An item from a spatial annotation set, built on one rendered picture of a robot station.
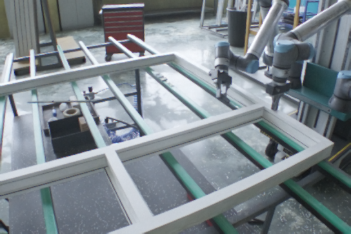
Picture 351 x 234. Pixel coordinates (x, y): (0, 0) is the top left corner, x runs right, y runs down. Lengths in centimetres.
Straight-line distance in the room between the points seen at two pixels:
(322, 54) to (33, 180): 215
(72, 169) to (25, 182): 19
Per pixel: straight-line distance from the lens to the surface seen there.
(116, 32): 491
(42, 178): 115
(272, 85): 138
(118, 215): 135
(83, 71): 206
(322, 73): 234
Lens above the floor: 161
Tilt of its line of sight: 27 degrees down
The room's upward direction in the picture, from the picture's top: straight up
